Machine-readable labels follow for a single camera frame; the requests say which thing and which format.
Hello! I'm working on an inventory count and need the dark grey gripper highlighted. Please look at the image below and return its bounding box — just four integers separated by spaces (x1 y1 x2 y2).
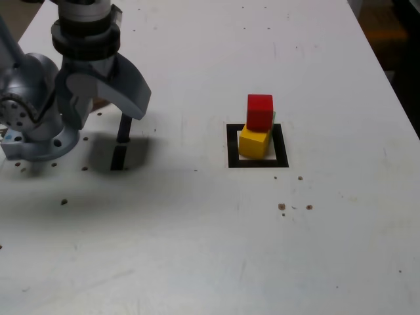
54 54 152 131

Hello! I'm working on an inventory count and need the yellow cube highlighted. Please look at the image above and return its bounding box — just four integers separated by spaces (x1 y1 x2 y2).
238 123 272 159

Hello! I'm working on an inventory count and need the red cube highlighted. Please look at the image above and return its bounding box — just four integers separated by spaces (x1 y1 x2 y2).
246 94 274 132

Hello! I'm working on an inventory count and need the black tape square outline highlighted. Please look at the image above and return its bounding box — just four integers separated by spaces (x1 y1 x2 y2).
226 123 289 169

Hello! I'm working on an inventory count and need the black tape strip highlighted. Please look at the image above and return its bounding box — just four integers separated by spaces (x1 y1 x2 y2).
110 113 133 171

